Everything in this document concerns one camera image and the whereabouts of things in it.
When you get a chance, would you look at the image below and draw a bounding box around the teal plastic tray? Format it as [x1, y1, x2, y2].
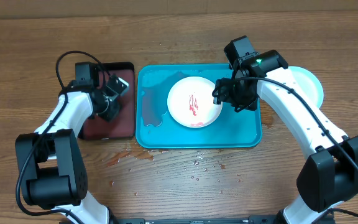
[135, 63, 262, 149]

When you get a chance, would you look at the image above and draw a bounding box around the black rectangular sponge tray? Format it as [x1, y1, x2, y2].
[78, 62, 135, 141]

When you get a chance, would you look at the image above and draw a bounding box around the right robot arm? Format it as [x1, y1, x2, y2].
[213, 50, 358, 223]

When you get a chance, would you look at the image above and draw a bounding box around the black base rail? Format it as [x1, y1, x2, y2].
[109, 215, 285, 224]

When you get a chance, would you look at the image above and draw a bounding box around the white plate with sauce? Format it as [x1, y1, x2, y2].
[167, 77, 223, 128]

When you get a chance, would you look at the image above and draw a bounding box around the light blue plate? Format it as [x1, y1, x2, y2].
[289, 66, 324, 108]

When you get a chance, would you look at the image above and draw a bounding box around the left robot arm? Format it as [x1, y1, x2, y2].
[15, 75, 129, 223]

